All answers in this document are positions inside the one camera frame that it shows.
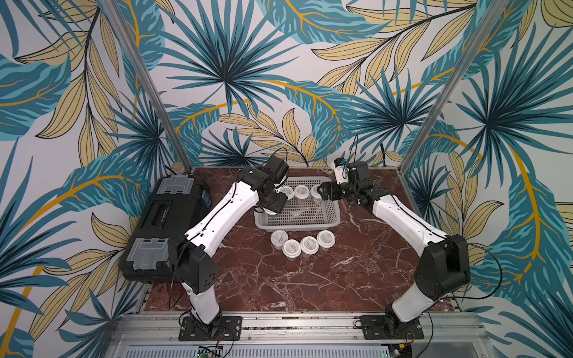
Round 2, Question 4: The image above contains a yogurt cup green label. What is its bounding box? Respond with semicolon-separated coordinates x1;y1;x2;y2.
280;186;294;202

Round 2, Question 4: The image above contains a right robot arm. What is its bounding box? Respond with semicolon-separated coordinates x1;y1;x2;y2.
318;182;471;324

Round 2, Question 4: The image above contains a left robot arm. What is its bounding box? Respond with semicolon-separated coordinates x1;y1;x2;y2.
172;155;289;328

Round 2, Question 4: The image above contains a white perforated plastic basket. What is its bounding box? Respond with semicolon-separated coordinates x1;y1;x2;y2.
254;197;341;232

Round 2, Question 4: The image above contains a black plastic toolbox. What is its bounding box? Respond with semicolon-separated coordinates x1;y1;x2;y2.
119;175;212;283

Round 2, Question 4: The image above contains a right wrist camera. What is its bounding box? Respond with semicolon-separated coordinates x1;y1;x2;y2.
331;158;371;185

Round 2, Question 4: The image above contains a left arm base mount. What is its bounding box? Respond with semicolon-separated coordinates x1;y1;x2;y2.
178;315;243;342

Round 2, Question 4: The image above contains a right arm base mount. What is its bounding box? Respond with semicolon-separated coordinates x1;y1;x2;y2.
355;315;425;342

